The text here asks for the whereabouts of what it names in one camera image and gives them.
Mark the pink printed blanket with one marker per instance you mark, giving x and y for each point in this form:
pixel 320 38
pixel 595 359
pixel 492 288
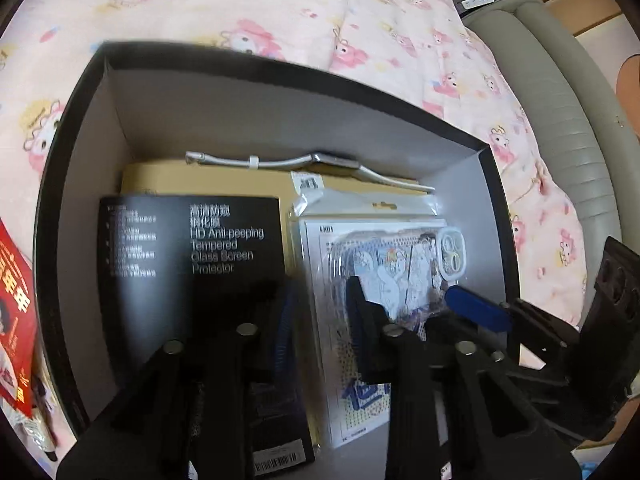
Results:
pixel 200 0

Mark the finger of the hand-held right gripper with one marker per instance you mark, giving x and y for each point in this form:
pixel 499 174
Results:
pixel 475 307
pixel 530 367

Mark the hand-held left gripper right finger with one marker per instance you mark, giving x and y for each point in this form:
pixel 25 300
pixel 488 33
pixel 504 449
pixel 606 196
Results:
pixel 357 320

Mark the clear plastic packet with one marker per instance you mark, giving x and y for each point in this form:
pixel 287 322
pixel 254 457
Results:
pixel 35 430

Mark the clear cartoon phone case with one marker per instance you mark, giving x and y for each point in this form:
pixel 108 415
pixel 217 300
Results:
pixel 400 270

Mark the red printed booklet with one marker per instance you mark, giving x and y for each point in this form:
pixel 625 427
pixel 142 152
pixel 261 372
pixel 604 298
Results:
pixel 15 310

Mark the black cardboard box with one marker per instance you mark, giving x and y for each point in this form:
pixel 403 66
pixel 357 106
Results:
pixel 250 110

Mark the black screen protector box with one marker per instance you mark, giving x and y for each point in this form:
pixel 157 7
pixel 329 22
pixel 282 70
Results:
pixel 150 285

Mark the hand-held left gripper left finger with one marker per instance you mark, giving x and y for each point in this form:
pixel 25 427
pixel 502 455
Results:
pixel 282 340

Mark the yellow paper envelope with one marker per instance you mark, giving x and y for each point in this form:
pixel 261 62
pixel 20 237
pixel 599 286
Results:
pixel 200 180

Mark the grey sofa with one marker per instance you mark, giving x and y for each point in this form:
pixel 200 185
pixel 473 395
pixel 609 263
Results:
pixel 550 110

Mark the silver smartwatch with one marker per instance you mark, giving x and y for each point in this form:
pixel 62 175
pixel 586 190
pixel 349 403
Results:
pixel 330 160

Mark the white small device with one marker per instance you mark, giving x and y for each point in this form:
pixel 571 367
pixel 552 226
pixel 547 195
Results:
pixel 477 2

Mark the person's knee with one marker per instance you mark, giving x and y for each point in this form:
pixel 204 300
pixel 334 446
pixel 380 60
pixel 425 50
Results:
pixel 631 85

